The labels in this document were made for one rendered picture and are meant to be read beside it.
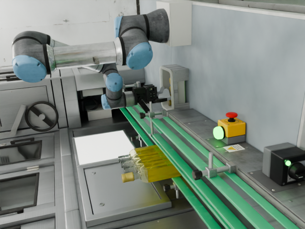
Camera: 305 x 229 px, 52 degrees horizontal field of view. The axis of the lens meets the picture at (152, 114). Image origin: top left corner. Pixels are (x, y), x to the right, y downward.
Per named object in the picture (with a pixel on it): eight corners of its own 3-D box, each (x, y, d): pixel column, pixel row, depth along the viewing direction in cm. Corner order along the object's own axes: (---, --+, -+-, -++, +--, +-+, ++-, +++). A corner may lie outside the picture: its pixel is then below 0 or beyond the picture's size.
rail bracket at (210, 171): (231, 167, 95) (190, 176, 92) (232, 145, 93) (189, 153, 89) (238, 173, 92) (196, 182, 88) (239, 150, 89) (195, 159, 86)
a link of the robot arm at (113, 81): (102, 67, 144) (102, 84, 152) (107, 85, 137) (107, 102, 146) (119, 66, 146) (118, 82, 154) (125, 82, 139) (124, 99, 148)
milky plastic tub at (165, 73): (176, 104, 171) (160, 107, 168) (174, 63, 164) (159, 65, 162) (189, 113, 155) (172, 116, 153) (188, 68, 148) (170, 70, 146)
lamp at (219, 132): (218, 136, 111) (211, 137, 111) (219, 124, 110) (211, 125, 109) (225, 140, 107) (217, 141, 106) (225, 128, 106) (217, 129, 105)
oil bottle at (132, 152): (172, 152, 148) (128, 160, 142) (172, 141, 146) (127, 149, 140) (177, 156, 142) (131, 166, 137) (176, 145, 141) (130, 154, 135)
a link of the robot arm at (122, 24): (140, 8, 139) (110, 11, 136) (148, 27, 131) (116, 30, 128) (138, 31, 148) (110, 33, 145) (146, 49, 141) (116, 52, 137)
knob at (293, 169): (302, 176, 81) (312, 182, 78) (287, 179, 80) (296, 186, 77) (303, 160, 80) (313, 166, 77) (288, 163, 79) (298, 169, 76)
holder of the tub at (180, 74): (177, 114, 172) (164, 116, 170) (175, 63, 164) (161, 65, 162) (189, 123, 157) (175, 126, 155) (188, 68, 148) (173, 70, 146)
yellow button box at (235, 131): (235, 134, 115) (217, 137, 113) (236, 115, 113) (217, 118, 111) (246, 141, 108) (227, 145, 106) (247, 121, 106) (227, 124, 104)
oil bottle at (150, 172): (187, 167, 132) (137, 177, 126) (187, 155, 130) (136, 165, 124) (192, 174, 126) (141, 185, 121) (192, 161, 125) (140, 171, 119)
